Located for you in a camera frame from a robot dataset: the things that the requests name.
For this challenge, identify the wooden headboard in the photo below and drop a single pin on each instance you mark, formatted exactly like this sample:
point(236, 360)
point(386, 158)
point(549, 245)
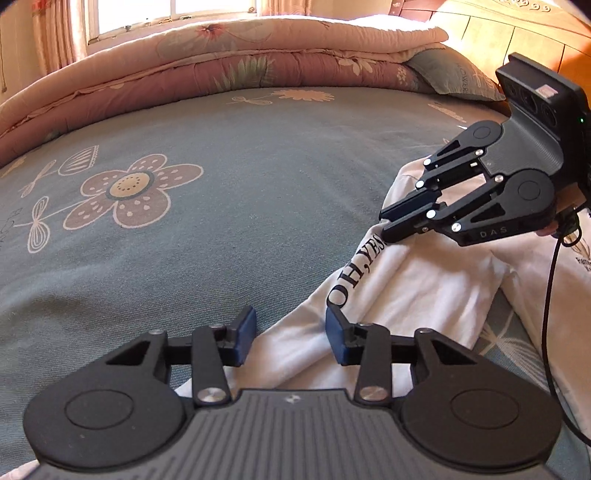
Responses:
point(531, 32)

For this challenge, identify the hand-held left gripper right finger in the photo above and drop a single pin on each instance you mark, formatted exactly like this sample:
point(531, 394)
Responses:
point(336, 337)

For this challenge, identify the pink patterned curtain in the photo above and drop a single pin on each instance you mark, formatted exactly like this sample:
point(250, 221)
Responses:
point(55, 37)

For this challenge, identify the window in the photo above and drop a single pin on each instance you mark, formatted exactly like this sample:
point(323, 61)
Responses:
point(161, 14)

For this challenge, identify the blue-grey pillow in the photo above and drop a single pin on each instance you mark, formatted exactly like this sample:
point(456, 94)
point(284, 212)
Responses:
point(457, 74)

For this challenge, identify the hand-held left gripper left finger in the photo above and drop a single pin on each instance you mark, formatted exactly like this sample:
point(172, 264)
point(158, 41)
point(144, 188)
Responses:
point(244, 337)

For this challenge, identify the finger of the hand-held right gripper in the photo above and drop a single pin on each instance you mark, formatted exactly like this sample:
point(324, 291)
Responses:
point(411, 205)
point(406, 230)

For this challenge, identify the white shirt with lettered sleeve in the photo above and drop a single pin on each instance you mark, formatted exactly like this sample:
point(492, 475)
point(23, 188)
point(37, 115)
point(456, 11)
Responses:
point(438, 295)

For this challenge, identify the pink floral quilt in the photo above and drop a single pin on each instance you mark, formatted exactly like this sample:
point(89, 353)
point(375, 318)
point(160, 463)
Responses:
point(207, 60)

